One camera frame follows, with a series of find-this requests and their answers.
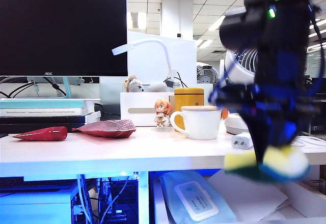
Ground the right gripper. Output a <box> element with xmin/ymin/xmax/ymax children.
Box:
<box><xmin>207</xmin><ymin>82</ymin><xmax>322</xmax><ymax>165</ymax></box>

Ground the yellow white cleaning sponge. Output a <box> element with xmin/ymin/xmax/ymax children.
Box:
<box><xmin>224</xmin><ymin>145</ymin><xmax>312</xmax><ymax>183</ymax></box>

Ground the white desk drawer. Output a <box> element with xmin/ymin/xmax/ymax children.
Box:
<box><xmin>149</xmin><ymin>167</ymin><xmax>326</xmax><ymax>224</ymax></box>

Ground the white USB charger plug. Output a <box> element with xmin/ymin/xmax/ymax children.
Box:
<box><xmin>231</xmin><ymin>132</ymin><xmax>254</xmax><ymax>150</ymax></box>

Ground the white ceramic mug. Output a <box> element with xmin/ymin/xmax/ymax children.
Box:
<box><xmin>169</xmin><ymin>108</ymin><xmax>222</xmax><ymax>141</ymax></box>

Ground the round wooden mug lid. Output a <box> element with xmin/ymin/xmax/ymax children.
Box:
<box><xmin>180</xmin><ymin>105</ymin><xmax>222</xmax><ymax>112</ymax></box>

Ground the white desk fan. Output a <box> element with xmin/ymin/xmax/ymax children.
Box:
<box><xmin>219</xmin><ymin>7</ymin><xmax>260</xmax><ymax>135</ymax></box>

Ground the grey background fan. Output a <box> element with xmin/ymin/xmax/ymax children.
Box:
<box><xmin>196</xmin><ymin>64</ymin><xmax>220</xmax><ymax>94</ymax></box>

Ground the yellow cylindrical canister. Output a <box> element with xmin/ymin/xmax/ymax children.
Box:
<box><xmin>173</xmin><ymin>87</ymin><xmax>205</xmax><ymax>133</ymax></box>

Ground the blue wet wipes pack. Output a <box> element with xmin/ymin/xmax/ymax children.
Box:
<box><xmin>159</xmin><ymin>170</ymin><xmax>238</xmax><ymax>223</ymax></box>

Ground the orange-haired anime figurine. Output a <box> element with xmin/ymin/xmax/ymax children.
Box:
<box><xmin>152</xmin><ymin>99</ymin><xmax>174</xmax><ymax>128</ymax></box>

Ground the grey plush toy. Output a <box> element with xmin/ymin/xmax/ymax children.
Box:
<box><xmin>147</xmin><ymin>81</ymin><xmax>169</xmax><ymax>93</ymax></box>

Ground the white storage box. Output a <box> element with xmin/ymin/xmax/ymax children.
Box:
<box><xmin>119</xmin><ymin>83</ymin><xmax>213</xmax><ymax>127</ymax></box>

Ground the white partition panel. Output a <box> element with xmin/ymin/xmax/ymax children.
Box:
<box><xmin>127</xmin><ymin>31</ymin><xmax>197</xmax><ymax>85</ymax></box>

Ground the beige plush toy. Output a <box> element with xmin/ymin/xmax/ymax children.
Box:
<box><xmin>123</xmin><ymin>75</ymin><xmax>145</xmax><ymax>93</ymax></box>

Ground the white gooseneck desk lamp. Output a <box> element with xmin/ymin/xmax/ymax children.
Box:
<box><xmin>111</xmin><ymin>38</ymin><xmax>179</xmax><ymax>87</ymax></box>

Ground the red patterned pouch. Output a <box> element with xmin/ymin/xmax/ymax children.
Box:
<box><xmin>71</xmin><ymin>119</ymin><xmax>137</xmax><ymax>138</ymax></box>

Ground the computer case under desk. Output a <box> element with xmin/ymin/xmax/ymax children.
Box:
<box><xmin>95</xmin><ymin>173</ymin><xmax>140</xmax><ymax>224</ymax></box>

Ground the silver teal monitor stand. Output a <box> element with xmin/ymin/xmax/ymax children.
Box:
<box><xmin>0</xmin><ymin>76</ymin><xmax>101</xmax><ymax>101</ymax></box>

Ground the red chili pepper toy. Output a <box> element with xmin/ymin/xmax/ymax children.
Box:
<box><xmin>11</xmin><ymin>126</ymin><xmax>68</xmax><ymax>142</ymax></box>

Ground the black hardcover book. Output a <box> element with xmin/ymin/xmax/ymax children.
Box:
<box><xmin>0</xmin><ymin>123</ymin><xmax>89</xmax><ymax>134</ymax></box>

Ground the black AOC computer monitor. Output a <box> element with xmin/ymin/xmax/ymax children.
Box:
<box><xmin>0</xmin><ymin>0</ymin><xmax>128</xmax><ymax>77</ymax></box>

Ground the white hardcover book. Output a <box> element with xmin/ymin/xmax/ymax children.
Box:
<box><xmin>0</xmin><ymin>108</ymin><xmax>87</xmax><ymax>117</ymax></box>

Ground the teal hardcover book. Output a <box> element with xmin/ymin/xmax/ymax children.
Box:
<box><xmin>0</xmin><ymin>100</ymin><xmax>85</xmax><ymax>109</ymax></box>

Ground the white under-desk cabinet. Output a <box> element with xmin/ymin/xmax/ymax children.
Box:
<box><xmin>0</xmin><ymin>184</ymin><xmax>78</xmax><ymax>224</ymax></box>

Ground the white USB cable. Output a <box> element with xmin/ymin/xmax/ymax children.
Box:
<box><xmin>292</xmin><ymin>135</ymin><xmax>326</xmax><ymax>148</ymax></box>

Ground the black plug with cable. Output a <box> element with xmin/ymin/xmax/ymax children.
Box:
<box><xmin>162</xmin><ymin>71</ymin><xmax>188</xmax><ymax>88</ymax></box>

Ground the white cable bundle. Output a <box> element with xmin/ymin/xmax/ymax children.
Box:
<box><xmin>76</xmin><ymin>174</ymin><xmax>94</xmax><ymax>224</ymax></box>

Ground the black monitor cable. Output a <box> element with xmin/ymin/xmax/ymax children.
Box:
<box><xmin>0</xmin><ymin>77</ymin><xmax>67</xmax><ymax>99</ymax></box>

